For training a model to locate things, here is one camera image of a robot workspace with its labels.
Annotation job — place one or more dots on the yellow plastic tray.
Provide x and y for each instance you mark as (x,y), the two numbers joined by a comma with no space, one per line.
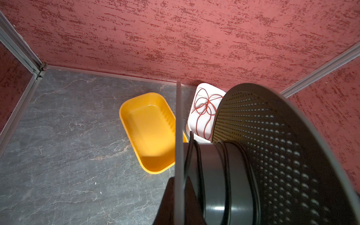
(150,125)

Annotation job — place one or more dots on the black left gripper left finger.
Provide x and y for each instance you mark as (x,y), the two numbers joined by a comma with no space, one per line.
(165,212)

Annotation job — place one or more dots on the white plastic tray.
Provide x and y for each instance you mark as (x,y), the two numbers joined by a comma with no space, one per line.
(203,111)

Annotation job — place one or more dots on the aluminium corner post left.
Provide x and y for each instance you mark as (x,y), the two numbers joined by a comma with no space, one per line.
(15,43)

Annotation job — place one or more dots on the grey perforated cable spool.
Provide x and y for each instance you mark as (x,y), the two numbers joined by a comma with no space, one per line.
(265,165)

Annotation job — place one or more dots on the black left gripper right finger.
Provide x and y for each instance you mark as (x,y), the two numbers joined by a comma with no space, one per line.
(193,213)

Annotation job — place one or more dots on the aluminium corner post right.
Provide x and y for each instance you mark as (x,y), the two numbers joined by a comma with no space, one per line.
(327,68)

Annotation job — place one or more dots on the aluminium corner post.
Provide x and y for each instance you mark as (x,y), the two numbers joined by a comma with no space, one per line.
(15,43)
(327,68)

